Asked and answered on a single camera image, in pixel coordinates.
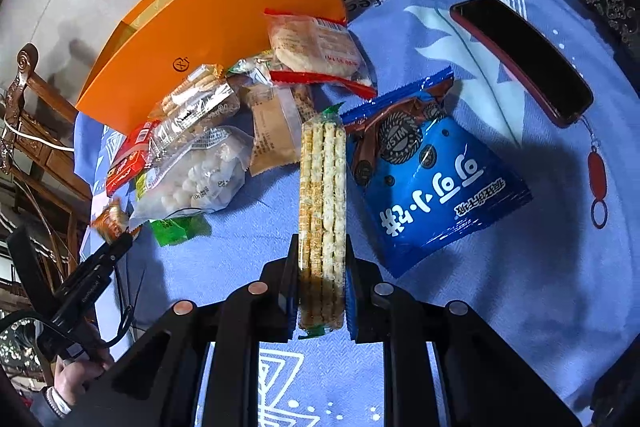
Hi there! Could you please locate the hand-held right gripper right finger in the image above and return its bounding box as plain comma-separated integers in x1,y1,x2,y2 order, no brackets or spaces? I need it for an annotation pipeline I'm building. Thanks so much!
345,237,583,427

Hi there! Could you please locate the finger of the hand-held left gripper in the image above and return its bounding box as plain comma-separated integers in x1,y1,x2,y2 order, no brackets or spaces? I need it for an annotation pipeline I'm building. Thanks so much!
75,234,135,283

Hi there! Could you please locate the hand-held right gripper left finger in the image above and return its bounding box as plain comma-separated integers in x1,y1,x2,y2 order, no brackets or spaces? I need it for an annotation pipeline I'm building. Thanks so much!
65,234,301,427

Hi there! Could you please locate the orange clear bread packet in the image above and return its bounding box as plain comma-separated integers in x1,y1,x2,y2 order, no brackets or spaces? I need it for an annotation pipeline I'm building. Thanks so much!
90,199,133,243

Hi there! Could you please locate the wafer cracker packet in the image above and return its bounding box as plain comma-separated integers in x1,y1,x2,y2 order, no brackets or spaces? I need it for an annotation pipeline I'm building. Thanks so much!
297,103,348,339

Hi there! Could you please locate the orange cardboard box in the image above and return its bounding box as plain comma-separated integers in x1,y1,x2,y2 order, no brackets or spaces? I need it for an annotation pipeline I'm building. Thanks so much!
75,0,348,135

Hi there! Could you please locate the person's left forearm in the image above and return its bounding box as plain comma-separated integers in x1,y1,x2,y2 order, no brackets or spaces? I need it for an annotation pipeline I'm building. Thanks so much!
27,384,68,427

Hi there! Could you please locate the person's left hand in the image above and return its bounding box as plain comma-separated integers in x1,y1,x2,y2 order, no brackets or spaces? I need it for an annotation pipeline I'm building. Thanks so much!
52,357,115,403

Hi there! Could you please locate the red biscuit packet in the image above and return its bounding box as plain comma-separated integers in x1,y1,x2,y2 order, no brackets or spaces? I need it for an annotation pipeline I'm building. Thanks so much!
104,119,161,198

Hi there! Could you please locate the white candy ball packet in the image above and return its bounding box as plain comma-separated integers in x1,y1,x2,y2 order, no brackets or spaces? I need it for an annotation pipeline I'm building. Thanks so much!
129,125,253,228

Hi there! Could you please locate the blue printed blanket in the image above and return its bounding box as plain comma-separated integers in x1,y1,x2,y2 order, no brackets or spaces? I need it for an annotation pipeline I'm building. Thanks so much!
72,0,640,427

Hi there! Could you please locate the blue cookie bag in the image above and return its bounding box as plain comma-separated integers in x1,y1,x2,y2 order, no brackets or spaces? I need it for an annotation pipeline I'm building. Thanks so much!
340,66,533,279

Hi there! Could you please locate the carved wooden chair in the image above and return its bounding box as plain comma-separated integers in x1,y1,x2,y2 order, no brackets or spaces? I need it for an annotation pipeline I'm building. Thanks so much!
0,43,93,228

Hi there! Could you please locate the clear cookie packet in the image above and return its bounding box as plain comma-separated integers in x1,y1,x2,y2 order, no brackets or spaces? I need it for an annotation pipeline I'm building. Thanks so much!
150,79,242,168

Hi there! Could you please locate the brown pastry packet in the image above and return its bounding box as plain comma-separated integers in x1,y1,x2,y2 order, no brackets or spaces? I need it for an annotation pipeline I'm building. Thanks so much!
247,82,313,178

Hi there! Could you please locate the clear biscuit stick packet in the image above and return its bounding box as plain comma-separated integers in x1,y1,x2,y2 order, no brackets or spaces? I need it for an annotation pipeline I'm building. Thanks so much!
161,63,226,115

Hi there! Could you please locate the green white packet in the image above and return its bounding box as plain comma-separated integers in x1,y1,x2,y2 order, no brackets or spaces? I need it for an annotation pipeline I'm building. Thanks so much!
227,51,276,85

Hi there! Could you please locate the red-edged rice cracker packet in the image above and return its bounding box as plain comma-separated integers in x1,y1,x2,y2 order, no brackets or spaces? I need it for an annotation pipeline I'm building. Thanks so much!
263,8,378,100

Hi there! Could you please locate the red phone charm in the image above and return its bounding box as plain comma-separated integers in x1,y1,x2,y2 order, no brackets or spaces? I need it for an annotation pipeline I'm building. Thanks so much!
575,114,608,228

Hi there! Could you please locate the black smartphone red case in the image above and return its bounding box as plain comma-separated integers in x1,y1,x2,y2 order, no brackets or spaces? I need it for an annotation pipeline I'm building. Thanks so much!
449,0,595,128

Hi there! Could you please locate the white power cable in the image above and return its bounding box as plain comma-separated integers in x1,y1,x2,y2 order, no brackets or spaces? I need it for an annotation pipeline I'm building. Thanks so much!
2,119,76,152

